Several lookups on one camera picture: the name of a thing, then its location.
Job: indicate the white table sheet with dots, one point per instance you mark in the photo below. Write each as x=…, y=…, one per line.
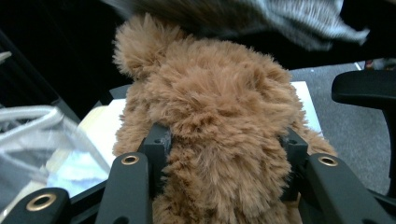
x=102, y=133

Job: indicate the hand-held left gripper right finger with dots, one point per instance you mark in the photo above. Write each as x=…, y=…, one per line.
x=294, y=149

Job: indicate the clear plastic bag beige trim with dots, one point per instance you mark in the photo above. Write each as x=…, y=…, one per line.
x=37, y=146

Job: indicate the wooden table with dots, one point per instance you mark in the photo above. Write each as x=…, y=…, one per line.
x=93, y=113

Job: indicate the black office chair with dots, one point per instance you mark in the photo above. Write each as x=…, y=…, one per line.
x=364, y=90

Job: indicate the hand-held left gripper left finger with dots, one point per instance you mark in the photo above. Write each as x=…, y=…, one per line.
x=157, y=146

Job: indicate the brown teddy bear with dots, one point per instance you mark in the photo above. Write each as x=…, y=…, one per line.
x=224, y=124

